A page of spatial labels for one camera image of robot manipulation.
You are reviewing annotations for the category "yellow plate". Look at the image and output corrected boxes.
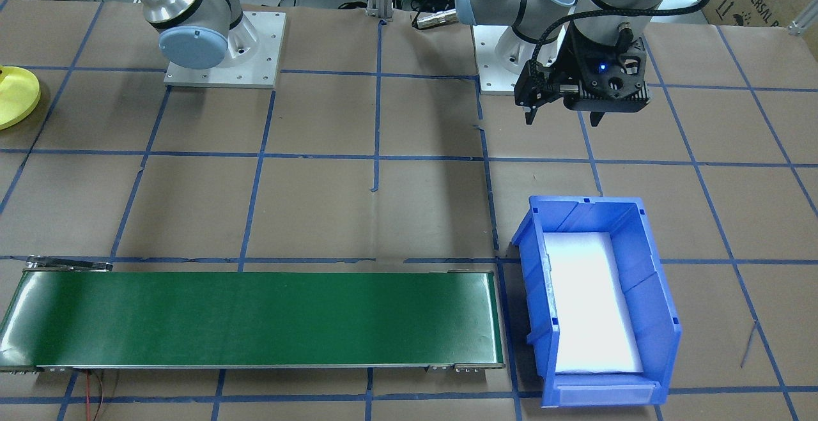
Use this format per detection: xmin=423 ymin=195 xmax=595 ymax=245
xmin=0 ymin=65 xmax=42 ymax=131

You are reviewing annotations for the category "silver cylindrical connector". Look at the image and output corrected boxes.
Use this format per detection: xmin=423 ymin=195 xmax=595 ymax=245
xmin=412 ymin=9 xmax=458 ymax=30

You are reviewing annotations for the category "white foam pad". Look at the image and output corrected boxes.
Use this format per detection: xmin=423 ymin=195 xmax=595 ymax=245
xmin=546 ymin=231 xmax=644 ymax=374

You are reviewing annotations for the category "blue plastic storage bin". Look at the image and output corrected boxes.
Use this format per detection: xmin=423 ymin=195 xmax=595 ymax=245
xmin=511 ymin=195 xmax=683 ymax=409

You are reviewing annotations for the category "green conveyor belt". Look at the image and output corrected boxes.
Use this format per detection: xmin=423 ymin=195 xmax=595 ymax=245
xmin=0 ymin=256 xmax=506 ymax=374

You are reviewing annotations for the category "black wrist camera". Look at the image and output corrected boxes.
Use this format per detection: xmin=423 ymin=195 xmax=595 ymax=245
xmin=561 ymin=50 xmax=652 ymax=114

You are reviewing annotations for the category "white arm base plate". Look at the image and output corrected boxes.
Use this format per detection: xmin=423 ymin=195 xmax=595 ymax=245
xmin=473 ymin=22 xmax=564 ymax=96
xmin=164 ymin=11 xmax=286 ymax=89

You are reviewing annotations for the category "thin red wire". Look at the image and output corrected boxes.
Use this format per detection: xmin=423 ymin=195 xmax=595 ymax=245
xmin=83 ymin=370 xmax=122 ymax=421

